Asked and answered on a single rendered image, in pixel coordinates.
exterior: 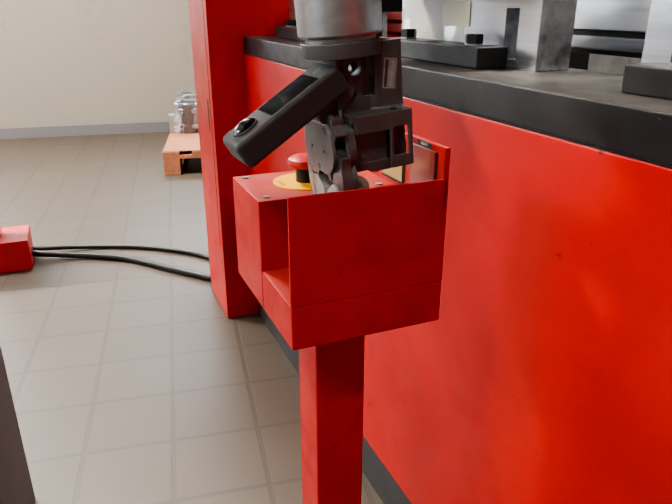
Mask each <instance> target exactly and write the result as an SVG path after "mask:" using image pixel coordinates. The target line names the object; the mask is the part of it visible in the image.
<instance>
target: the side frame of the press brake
mask: <svg viewBox="0 0 672 504"><path fill-rule="evenodd" d="M288 1H289V0H188V5H189V17H190V29H191V42H192V54H193V66H194V79H195V91H196V103H197V116H198V128H199V140H200V152H201V165H202V177H203V189H204V202H205V214H206V226H207V239H208V251H209V263H210V275H211V288H212V290H213V292H214V294H215V296H216V297H217V299H218V301H219V303H220V305H221V306H222V308H223V310H224V312H225V314H226V315H227V317H228V318H233V317H239V316H244V315H250V314H255V313H258V300H257V298H256V297H255V295H254V294H253V292H252V291H251V290H250V288H249V287H248V285H247V284H246V282H245V281H244V279H243V278H242V277H241V275H240V274H239V272H238V256H237V240H236V224H235V208H234V193H233V177H237V176H247V175H250V167H249V166H247V165H245V164H244V163H242V162H241V161H239V160H238V159H236V158H235V157H234V156H233V155H232V154H231V153H230V151H229V150H228V149H227V147H226V146H225V145H224V143H223V137H224V135H225V134H227V133H228V132H229V131H230V130H232V129H233V128H234V127H235V126H236V125H237V124H238V123H239V122H241V121H242V120H244V119H245V118H247V98H246V79H245V60H244V54H245V53H244V42H243V37H244V36H276V26H286V20H289V4H288Z"/></svg>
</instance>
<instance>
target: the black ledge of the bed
mask: <svg viewBox="0 0 672 504"><path fill-rule="evenodd" d="M243 42H244V53H246V54H250V55H254V56H258V57H261V58H265V59H269V60H273V61H276V62H280V63H284V64H288V65H291V66H295V67H299V68H303V69H306V70H307V69H308V68H310V67H311V66H312V65H313V64H315V63H321V64H323V61H313V60H304V59H302V56H301V46H300V43H302V42H301V41H295V40H288V39H282V38H277V37H276V36H244V37H243ZM401 62H402V91H403V95H404V96H408V97H412V98H416V99H419V100H423V101H427V102H431V103H434V104H438V105H442V106H446V107H449V108H453V109H457V110H461V111H464V112H468V113H472V114H476V115H479V116H483V117H487V118H491V119H494V120H498V121H502V122H506V123H510V124H513V125H517V126H521V127H525V128H528V129H532V130H536V131H540V132H543V133H547V134H551V135H555V136H558V137H562V138H566V139H570V140H573V141H577V142H581V143H585V144H588V145H592V146H596V147H600V148H604V149H607V150H611V151H615V152H619V153H622V154H626V155H630V156H634V157H637V158H641V159H645V160H649V161H652V162H656V163H660V164H664V165H667V166H671V167H672V100H666V99H660V98H654V97H647V96H641V95H635V94H628V93H623V92H622V91H621V88H622V82H623V76H624V75H622V74H614V73H606V72H598V71H590V70H582V69H575V68H569V69H568V70H563V71H543V72H532V71H525V70H518V69H511V68H496V69H471V68H465V67H458V66H452V65H446V64H440V63H433V62H427V61H421V60H414V59H408V58H402V57H401Z"/></svg>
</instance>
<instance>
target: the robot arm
mask: <svg viewBox="0 0 672 504"><path fill-rule="evenodd" d="M294 4H295V14H296V25H297V35H298V37H299V38H300V39H302V40H305V42H302V43H300V46H301V56H302V59H304V60H313V61H323V64H321V63H315V64H313V65H312V66H311V67H310V68H308V69H307V70H306V71H304V72H303V73H302V74H301V75H299V76H298V77H297V78H296V79H294V80H293V81H292V82H291V83H289V84H288V85H287V86H286V87H284V88H283V89H282V90H281V91H279V92H278V93H277V94H276V95H274V96H273V97H272V98H271V99H269V100H268V101H267V102H266V103H264V104H263V105H262V106H261V107H259V108H258V109H257V110H255V111H254V112H253V113H252V114H250V115H249V116H248V117H247V118H245V119H244V120H242V121H241V122H239V123H238V124H237V125H236V126H235V127H234V128H233V129H232V130H230V131H229V132H228V133H227V134H225V135H224V137H223V143H224V145H225V146H226V147H227V149H228V150H229V151H230V153H231V154H232V155H233V156H234V157H235V158H236V159H238V160H239V161H241V162H242V163H244V164H245V165H247V166H249V167H254V166H256V165H257V164H258V163H260V162H261V161H262V160H263V159H264V158H266V157H267V156H268V155H269V154H271V153H272V152H273V151H274V150H276V149H277V148H278V147H279V146H280V145H282V144H283V143H284V142H285V141H287V140H288V139H289V138H290V137H292V136H293V135H294V134H295V133H296V132H298V131H299V130H300V129H301V128H303V127H304V139H305V147H306V151H307V162H308V171H309V177H310V183H311V187H312V191H313V194H319V193H328V192H336V191H345V190H353V189H361V188H370V187H369V183H368V181H367V180H366V179H365V178H364V177H362V176H358V173H357V172H361V171H366V170H369V171H371V172H374V171H379V170H384V169H389V168H391V167H392V168H393V167H398V166H403V165H408V164H413V163H414V159H413V124H412V108H410V107H407V106H404V105H403V91H402V62H401V38H393V39H389V38H386V37H376V34H378V33H380V32H381V31H382V30H383V28H382V3H381V0H294ZM405 125H408V152H405Z"/></svg>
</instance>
